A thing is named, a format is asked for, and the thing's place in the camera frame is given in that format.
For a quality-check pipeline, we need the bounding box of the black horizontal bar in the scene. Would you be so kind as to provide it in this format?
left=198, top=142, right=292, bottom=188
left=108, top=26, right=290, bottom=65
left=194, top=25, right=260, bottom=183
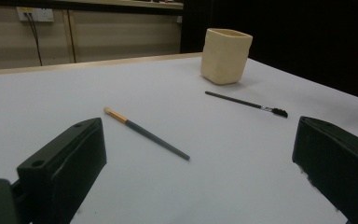
left=0, top=0, right=185, bottom=13

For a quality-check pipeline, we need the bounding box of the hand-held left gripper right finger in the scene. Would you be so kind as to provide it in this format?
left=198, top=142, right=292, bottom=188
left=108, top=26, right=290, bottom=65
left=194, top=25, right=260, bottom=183
left=292, top=116, right=358, bottom=224

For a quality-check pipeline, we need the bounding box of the black wall cable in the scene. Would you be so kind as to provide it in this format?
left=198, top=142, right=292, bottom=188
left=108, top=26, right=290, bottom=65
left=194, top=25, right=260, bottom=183
left=24, top=12, right=44, bottom=67

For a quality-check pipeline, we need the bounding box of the black curtain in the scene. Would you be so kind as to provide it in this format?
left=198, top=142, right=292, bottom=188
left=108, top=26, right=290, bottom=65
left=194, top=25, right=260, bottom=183
left=180, top=0, right=358, bottom=104

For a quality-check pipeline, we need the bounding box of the white wall socket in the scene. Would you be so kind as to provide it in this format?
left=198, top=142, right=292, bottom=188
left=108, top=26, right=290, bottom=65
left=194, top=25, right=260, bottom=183
left=16, top=7, right=55, bottom=22

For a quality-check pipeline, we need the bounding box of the black makeup brush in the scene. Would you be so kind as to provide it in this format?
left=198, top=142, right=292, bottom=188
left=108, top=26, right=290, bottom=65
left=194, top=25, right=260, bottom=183
left=204, top=91, right=289, bottom=119

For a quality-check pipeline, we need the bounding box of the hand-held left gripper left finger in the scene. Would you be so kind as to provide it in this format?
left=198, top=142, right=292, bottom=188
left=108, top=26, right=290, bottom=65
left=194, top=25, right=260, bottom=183
left=16, top=117, right=108, bottom=224

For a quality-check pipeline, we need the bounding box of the cream pen holder cup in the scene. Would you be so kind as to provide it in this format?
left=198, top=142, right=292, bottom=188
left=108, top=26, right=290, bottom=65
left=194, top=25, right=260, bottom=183
left=200, top=27, right=254, bottom=86

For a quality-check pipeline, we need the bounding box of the grey makeup brush gold ferrule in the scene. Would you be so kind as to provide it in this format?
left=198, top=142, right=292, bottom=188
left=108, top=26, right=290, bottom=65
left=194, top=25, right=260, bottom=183
left=103, top=106, right=191, bottom=161

